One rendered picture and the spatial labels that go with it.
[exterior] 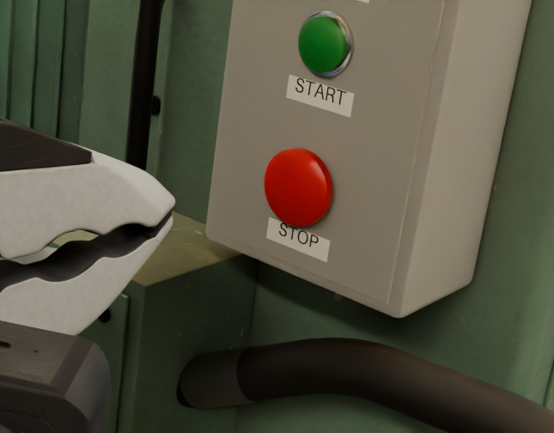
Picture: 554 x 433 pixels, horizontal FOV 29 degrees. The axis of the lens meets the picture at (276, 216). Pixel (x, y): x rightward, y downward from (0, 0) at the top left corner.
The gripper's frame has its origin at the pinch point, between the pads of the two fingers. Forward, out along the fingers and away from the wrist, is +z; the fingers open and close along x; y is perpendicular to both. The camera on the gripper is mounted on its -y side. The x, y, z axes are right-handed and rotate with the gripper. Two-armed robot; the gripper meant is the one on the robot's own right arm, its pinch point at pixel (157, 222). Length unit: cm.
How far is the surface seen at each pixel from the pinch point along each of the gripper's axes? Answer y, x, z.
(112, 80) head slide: 20.7, 2.0, 18.0
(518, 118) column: -5.6, -3.5, 14.0
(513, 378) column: -7.9, 7.1, 14.2
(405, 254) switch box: -5.0, 1.2, 8.1
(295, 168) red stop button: -0.4, -0.9, 6.9
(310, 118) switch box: 0.0, -2.6, 7.9
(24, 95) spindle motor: 27.7, 4.8, 17.7
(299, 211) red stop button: -0.9, 0.7, 6.9
